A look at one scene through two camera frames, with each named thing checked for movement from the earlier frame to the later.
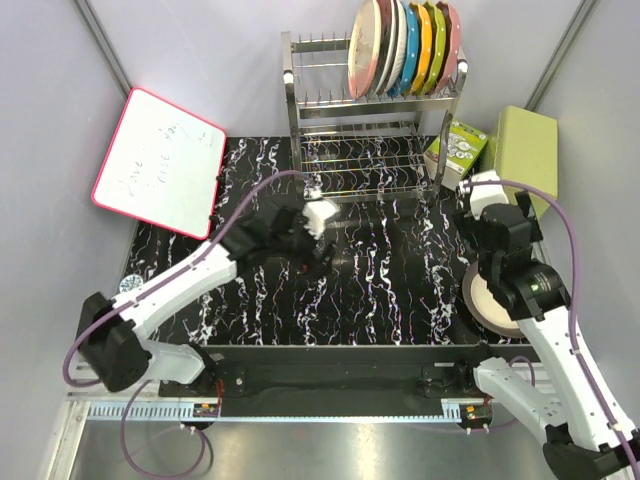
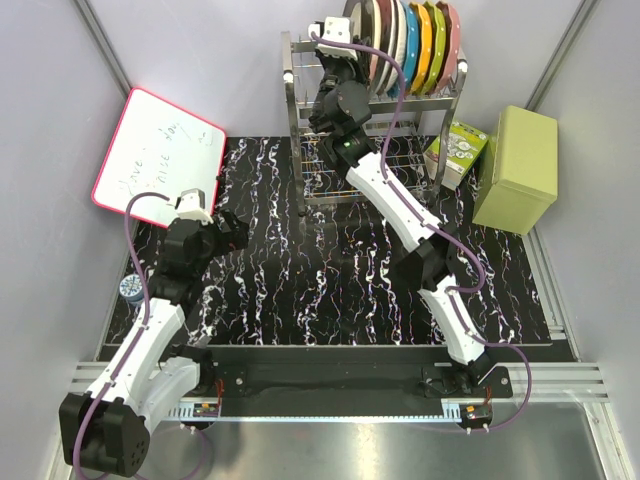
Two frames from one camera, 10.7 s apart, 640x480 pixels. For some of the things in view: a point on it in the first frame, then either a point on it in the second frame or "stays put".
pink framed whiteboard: [163, 166] stays put
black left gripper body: [310, 248] -> [231, 229]
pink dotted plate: [452, 21] stays put
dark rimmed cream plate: [483, 306] -> [360, 15]
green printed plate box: [463, 148] stays put
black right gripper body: [471, 229] -> [336, 73]
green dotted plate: [438, 24] stays put
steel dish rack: [361, 150] stays put
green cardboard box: [525, 150] stays put
